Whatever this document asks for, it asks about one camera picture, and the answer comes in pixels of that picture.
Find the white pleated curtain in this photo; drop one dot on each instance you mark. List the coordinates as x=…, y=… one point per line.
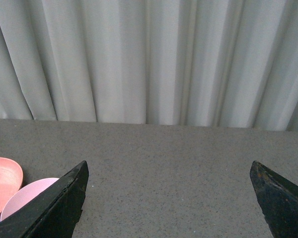
x=230, y=63

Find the pink round plate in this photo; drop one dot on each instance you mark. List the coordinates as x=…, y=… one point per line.
x=11, y=179

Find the light pink bowl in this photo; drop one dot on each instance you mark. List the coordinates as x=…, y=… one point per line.
x=25, y=195

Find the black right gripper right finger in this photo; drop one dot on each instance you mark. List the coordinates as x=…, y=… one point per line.
x=278, y=199

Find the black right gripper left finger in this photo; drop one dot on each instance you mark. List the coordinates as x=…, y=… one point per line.
x=54, y=213

